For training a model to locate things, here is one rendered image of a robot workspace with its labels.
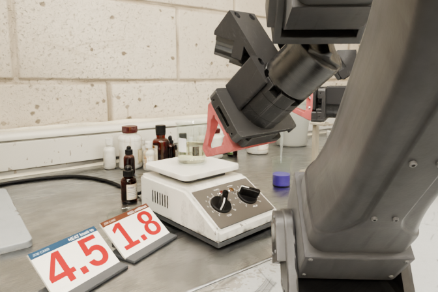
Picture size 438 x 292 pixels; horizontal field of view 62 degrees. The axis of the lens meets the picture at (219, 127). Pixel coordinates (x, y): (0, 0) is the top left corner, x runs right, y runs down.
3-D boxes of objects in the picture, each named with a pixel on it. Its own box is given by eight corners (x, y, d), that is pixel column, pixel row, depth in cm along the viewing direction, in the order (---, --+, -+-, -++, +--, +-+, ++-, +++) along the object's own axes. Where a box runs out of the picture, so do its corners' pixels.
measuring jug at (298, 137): (258, 141, 134) (259, 100, 132) (285, 138, 140) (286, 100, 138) (292, 150, 118) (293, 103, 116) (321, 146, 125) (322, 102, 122)
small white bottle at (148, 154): (145, 168, 94) (144, 140, 93) (156, 168, 94) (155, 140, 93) (142, 171, 91) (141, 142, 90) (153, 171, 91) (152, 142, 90)
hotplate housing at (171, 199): (278, 225, 57) (279, 176, 56) (218, 252, 49) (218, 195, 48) (191, 193, 74) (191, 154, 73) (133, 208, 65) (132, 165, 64)
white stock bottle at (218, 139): (225, 156, 109) (225, 128, 107) (219, 159, 104) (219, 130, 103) (210, 154, 110) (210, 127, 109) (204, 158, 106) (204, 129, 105)
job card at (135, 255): (177, 237, 53) (176, 210, 53) (133, 264, 46) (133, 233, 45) (145, 228, 56) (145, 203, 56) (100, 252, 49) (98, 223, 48)
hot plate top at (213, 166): (241, 169, 62) (241, 163, 61) (185, 182, 54) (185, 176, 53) (197, 157, 70) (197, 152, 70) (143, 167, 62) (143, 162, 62)
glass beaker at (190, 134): (204, 169, 59) (204, 120, 58) (172, 168, 60) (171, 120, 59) (210, 161, 65) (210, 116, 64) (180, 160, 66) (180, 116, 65)
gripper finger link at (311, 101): (276, 86, 75) (323, 87, 71) (284, 85, 81) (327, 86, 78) (276, 119, 76) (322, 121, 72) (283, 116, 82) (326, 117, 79)
